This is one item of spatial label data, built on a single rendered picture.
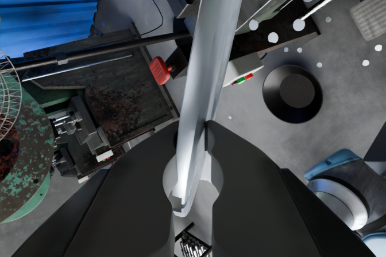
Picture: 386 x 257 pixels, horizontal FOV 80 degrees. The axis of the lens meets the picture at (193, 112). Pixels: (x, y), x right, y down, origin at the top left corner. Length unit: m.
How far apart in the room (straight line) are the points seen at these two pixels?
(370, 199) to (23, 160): 1.46
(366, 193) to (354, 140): 0.73
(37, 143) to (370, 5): 1.59
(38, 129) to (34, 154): 0.13
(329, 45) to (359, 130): 0.40
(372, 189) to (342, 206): 0.08
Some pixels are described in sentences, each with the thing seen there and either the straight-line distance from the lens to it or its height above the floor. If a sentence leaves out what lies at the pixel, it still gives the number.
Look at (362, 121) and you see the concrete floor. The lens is 1.24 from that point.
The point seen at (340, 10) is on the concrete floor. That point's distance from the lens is 1.16.
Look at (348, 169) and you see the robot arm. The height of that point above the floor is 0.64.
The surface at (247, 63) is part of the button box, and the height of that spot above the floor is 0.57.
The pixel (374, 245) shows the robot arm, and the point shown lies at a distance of 0.62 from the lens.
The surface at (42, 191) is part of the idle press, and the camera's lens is 3.23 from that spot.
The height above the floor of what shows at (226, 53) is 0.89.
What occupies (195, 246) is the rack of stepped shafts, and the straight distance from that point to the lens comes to 2.53.
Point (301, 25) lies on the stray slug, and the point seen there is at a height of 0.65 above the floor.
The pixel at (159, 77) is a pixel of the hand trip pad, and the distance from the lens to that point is 0.65.
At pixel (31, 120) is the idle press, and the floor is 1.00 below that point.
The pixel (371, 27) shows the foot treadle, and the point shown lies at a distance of 0.97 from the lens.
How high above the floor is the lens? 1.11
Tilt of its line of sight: 37 degrees down
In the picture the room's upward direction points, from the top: 116 degrees counter-clockwise
